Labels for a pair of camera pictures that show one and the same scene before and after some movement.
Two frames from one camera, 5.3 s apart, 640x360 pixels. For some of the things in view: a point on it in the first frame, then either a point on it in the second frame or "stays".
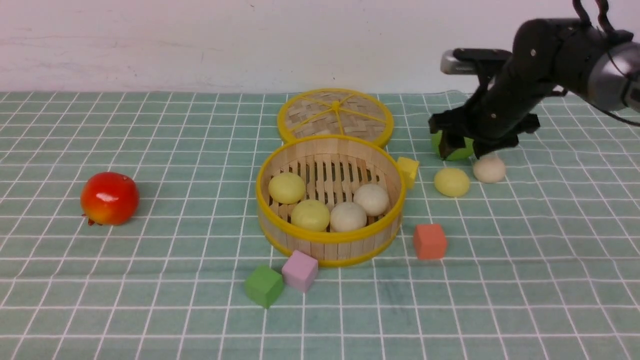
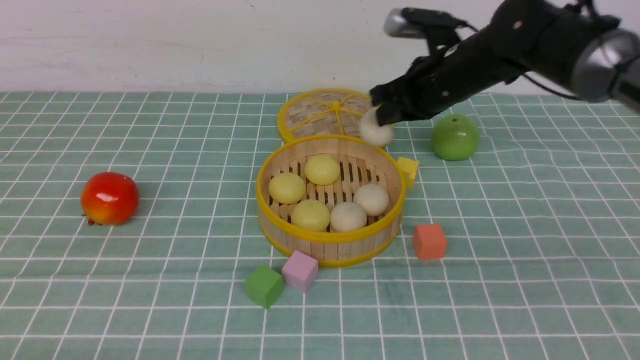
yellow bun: [286, 188] stays
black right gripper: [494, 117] → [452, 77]
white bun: [347, 216] stays
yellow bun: [310, 214] stays
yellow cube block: [408, 167] stays
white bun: [372, 198] stays
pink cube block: [299, 271] stays
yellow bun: [452, 182] → [322, 169]
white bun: [489, 169] → [372, 131]
